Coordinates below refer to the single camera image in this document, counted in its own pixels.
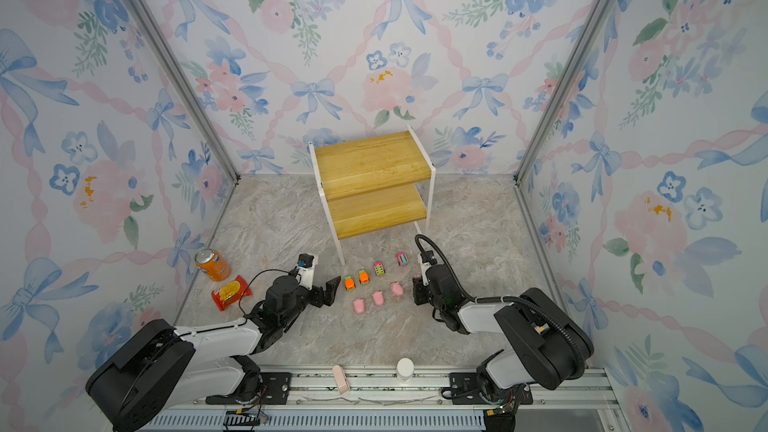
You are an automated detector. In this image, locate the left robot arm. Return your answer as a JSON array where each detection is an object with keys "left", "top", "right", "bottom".
[{"left": 85, "top": 271, "right": 342, "bottom": 431}]

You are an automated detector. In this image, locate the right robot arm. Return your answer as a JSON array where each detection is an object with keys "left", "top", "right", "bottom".
[{"left": 414, "top": 263, "right": 594, "bottom": 404}]

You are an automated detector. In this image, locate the red snack packet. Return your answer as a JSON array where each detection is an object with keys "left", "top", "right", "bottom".
[{"left": 211, "top": 275, "right": 252, "bottom": 312}]

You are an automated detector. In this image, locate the white bottle cap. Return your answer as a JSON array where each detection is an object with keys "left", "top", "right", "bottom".
[{"left": 396, "top": 357, "right": 415, "bottom": 382}]

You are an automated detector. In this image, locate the orange soda can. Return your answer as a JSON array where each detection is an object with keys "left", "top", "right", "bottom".
[{"left": 195, "top": 248, "right": 232, "bottom": 282}]

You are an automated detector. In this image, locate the pink eraser block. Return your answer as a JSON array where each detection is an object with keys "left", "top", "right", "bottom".
[{"left": 332, "top": 365, "right": 350, "bottom": 395}]

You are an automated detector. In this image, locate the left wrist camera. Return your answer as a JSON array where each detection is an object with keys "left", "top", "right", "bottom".
[{"left": 297, "top": 253, "right": 317, "bottom": 290}]

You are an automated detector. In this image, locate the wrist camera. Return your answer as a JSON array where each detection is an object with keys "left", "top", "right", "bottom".
[
  {"left": 419, "top": 250, "right": 438, "bottom": 286},
  {"left": 297, "top": 253, "right": 317, "bottom": 290}
]

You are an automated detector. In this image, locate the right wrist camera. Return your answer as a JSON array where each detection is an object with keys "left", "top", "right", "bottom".
[{"left": 419, "top": 250, "right": 438, "bottom": 286}]

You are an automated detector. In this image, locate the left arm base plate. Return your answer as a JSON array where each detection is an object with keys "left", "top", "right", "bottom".
[{"left": 205, "top": 372, "right": 292, "bottom": 406}]

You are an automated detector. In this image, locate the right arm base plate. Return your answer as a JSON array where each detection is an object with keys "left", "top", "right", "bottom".
[{"left": 441, "top": 372, "right": 533, "bottom": 408}]

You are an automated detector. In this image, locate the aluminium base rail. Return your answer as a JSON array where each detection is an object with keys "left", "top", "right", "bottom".
[{"left": 143, "top": 366, "right": 629, "bottom": 431}]

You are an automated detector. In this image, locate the wooden two-tier white-frame shelf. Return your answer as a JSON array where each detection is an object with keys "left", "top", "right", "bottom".
[{"left": 309, "top": 127, "right": 436, "bottom": 264}]

